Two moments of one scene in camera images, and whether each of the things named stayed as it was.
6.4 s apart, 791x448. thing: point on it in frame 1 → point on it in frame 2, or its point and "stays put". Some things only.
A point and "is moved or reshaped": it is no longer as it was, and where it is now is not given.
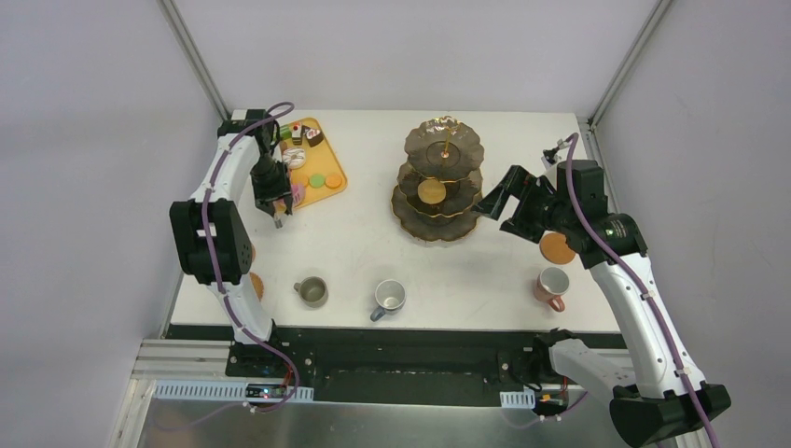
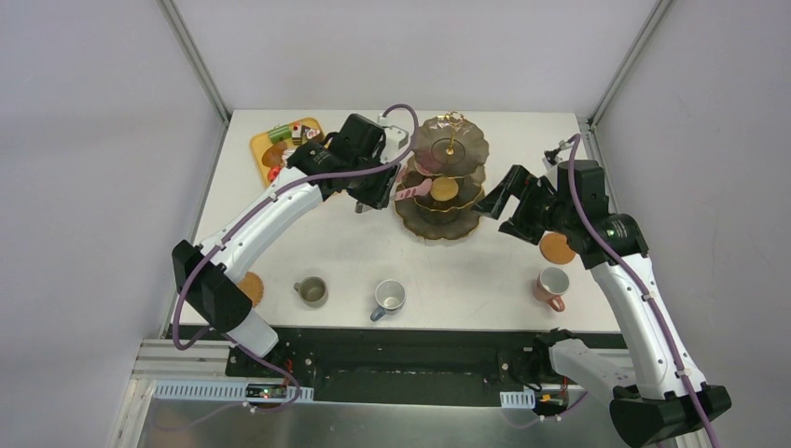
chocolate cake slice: x=298 y=133 stays put
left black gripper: x=275 y=198 → x=376 y=189
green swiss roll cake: x=284 y=132 stays put
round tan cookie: x=431 y=191 → x=444 y=189
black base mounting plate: x=391 y=366 stays put
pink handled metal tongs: x=280 y=207 is moved or reshaped
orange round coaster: x=554 y=248 stays put
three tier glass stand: x=440 y=181 stays put
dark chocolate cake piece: x=313 y=135 stays put
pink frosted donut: x=298 y=194 is moved or reshaped
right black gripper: x=528 y=204 stays put
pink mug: x=550 y=285 stays put
